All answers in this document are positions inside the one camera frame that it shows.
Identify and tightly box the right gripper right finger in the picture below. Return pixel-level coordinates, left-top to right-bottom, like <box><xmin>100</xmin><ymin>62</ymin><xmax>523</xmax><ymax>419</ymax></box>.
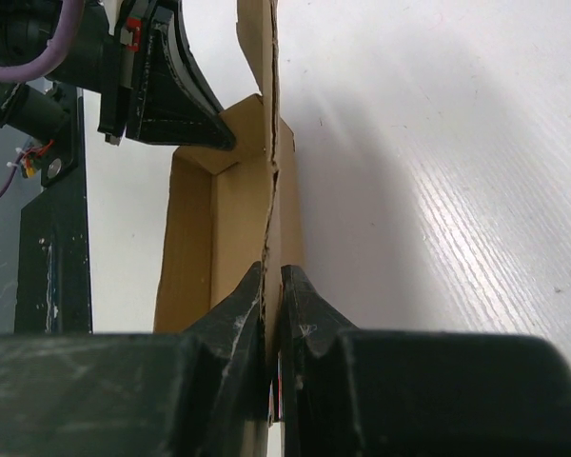
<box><xmin>280</xmin><ymin>266</ymin><xmax>571</xmax><ymax>456</ymax></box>

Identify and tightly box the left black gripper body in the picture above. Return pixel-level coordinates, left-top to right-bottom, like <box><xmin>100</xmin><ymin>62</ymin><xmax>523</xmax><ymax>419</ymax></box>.
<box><xmin>48</xmin><ymin>1</ymin><xmax>152</xmax><ymax>145</ymax></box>

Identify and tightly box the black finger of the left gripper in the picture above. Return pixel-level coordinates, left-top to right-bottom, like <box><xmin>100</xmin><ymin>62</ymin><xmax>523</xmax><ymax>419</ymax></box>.
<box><xmin>125</xmin><ymin>1</ymin><xmax>236</xmax><ymax>150</ymax></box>

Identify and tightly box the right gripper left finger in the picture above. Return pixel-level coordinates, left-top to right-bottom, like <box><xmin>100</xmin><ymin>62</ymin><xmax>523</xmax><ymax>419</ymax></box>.
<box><xmin>0</xmin><ymin>264</ymin><xmax>269</xmax><ymax>456</ymax></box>

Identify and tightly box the cardboard box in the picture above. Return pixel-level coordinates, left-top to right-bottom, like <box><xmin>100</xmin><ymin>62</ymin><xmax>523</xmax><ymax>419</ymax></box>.
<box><xmin>152</xmin><ymin>0</ymin><xmax>306</xmax><ymax>457</ymax></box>

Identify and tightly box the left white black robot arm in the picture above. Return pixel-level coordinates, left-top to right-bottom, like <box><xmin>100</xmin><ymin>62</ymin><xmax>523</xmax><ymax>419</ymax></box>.
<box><xmin>0</xmin><ymin>1</ymin><xmax>236</xmax><ymax>150</ymax></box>

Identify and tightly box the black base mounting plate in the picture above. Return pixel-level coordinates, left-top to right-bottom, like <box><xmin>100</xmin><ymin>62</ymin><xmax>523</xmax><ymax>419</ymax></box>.
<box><xmin>14</xmin><ymin>84</ymin><xmax>92</xmax><ymax>333</ymax></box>

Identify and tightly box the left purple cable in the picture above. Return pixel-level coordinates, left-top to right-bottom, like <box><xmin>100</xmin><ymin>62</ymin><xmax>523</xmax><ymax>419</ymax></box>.
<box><xmin>0</xmin><ymin>0</ymin><xmax>85</xmax><ymax>207</ymax></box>

